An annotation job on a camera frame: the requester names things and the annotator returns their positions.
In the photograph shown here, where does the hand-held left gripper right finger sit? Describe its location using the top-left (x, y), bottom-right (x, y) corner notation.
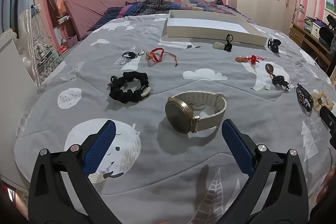
top-left (218, 119), bottom-right (309, 224)

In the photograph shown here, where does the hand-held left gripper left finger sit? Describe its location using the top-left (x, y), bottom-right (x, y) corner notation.
top-left (28, 120), bottom-right (122, 224)

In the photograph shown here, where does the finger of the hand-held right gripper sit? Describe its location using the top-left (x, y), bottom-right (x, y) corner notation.
top-left (320, 106), bottom-right (336, 151)

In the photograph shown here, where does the black scrunchie bracelet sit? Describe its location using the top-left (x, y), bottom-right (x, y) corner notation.
top-left (107, 71), bottom-right (152, 104)

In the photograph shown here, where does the brown bead pendant black cord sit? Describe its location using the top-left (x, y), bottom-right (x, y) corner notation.
top-left (264, 63), bottom-right (290, 90)

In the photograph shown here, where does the gold watch with white band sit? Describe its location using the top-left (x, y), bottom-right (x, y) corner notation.
top-left (165, 91), bottom-right (227, 134)

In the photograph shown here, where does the black hair claw clip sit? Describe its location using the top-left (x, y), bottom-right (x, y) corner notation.
top-left (267, 37), bottom-right (282, 54)

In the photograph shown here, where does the jade pendant with black cord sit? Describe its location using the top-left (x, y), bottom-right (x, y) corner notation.
top-left (212, 33), bottom-right (234, 53)

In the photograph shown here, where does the red braided bracelet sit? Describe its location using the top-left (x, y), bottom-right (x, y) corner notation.
top-left (145, 47), bottom-right (179, 67)

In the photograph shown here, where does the white shallow tray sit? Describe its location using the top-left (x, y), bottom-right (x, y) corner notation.
top-left (166, 10), bottom-right (267, 46)

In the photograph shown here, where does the cream hair scrunchie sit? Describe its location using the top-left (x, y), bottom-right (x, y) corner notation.
top-left (311, 91), bottom-right (336, 112)

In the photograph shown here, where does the amber pendant with red knot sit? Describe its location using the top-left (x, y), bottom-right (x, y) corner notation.
top-left (235, 54), bottom-right (263, 65)

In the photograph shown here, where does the wooden desk with drawers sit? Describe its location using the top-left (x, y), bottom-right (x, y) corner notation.
top-left (289, 22), bottom-right (336, 75)

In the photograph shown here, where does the black bag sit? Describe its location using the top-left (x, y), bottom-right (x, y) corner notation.
top-left (319, 14), bottom-right (336, 46)

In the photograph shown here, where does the white board furniture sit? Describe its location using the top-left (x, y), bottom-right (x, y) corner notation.
top-left (0, 29), bottom-right (40, 186)

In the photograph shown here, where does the pink small box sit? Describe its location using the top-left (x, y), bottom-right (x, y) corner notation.
top-left (61, 36), bottom-right (78, 49)

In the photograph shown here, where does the desk lamp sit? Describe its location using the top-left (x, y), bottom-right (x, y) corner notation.
top-left (292, 4), bottom-right (305, 24)

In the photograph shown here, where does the clear printed plastic bag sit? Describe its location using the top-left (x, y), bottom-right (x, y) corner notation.
top-left (18, 7), bottom-right (67, 86)

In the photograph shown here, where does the striped purple blue quilt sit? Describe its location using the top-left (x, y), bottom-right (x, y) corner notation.
top-left (88, 0), bottom-right (254, 30)

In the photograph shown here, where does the charging phone on wall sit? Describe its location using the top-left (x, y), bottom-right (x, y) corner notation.
top-left (31, 4), bottom-right (43, 17)

